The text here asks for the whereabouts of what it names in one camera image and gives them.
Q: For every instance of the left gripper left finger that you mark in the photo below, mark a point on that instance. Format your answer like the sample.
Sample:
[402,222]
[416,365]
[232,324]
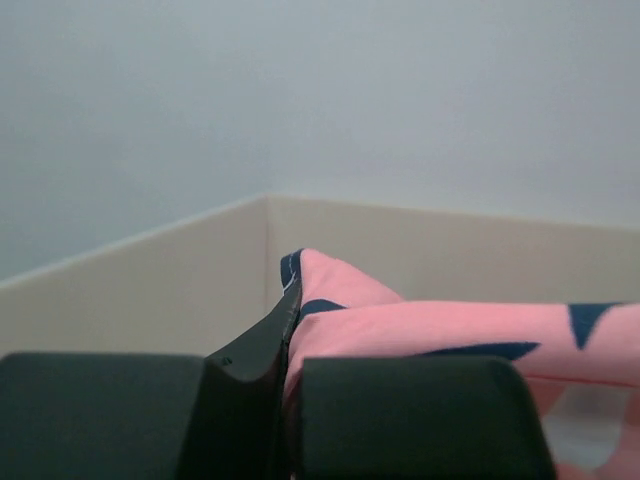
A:
[149,416]

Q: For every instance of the pink shark print shorts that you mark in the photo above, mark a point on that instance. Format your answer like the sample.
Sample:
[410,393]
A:
[581,360]

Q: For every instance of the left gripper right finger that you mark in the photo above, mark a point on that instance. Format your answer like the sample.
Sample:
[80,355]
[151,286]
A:
[419,418]

